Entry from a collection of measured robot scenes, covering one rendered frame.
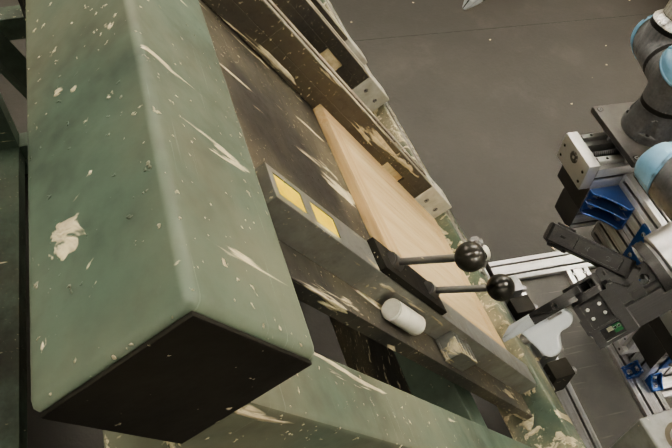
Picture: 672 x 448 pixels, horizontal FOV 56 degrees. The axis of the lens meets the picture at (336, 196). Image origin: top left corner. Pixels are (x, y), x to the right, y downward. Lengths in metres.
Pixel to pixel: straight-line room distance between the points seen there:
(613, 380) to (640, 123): 0.94
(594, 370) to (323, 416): 1.97
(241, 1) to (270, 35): 0.08
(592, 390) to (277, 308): 2.04
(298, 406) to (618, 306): 0.51
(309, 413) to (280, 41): 0.79
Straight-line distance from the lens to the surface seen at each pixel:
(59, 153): 0.40
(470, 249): 0.77
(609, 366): 2.39
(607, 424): 2.29
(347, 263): 0.75
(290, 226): 0.66
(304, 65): 1.15
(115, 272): 0.31
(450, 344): 1.01
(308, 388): 0.43
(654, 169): 1.01
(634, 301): 0.86
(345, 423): 0.46
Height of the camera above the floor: 2.14
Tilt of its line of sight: 49 degrees down
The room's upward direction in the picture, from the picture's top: 4 degrees clockwise
